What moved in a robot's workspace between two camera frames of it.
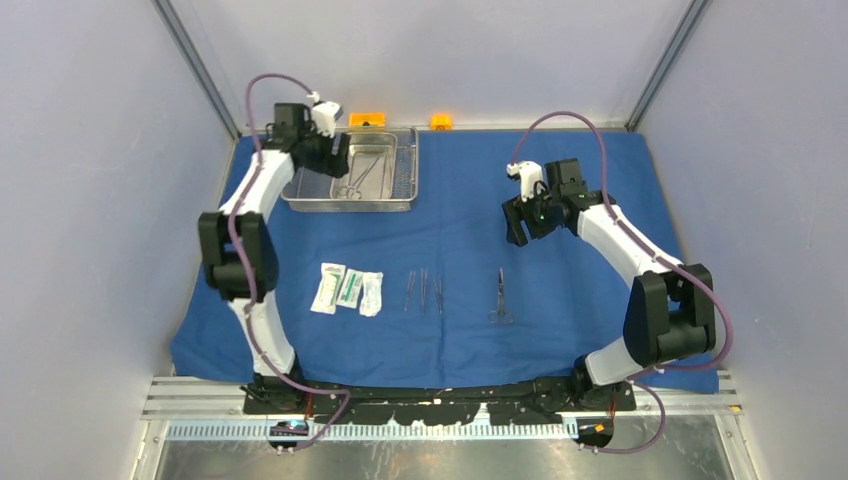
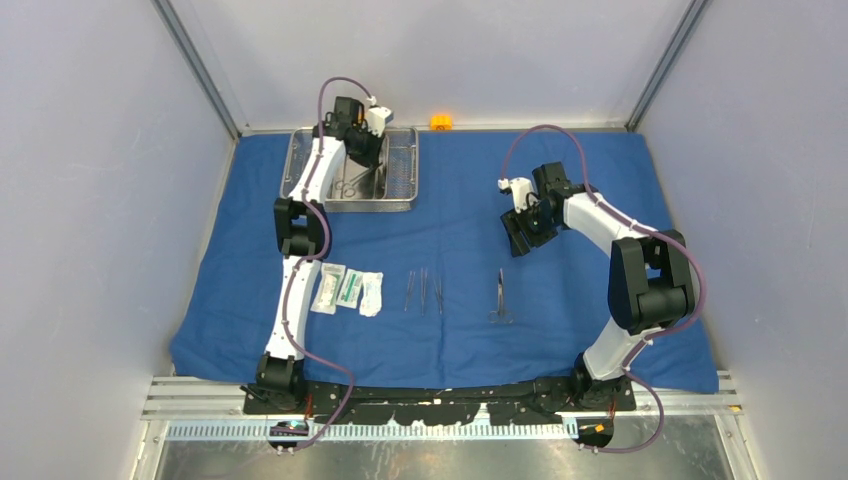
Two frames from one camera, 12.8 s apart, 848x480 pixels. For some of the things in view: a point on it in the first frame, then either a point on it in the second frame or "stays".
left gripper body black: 321,152 → 368,146
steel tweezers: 423,287 stays
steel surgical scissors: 500,314 stays
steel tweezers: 439,294 stays
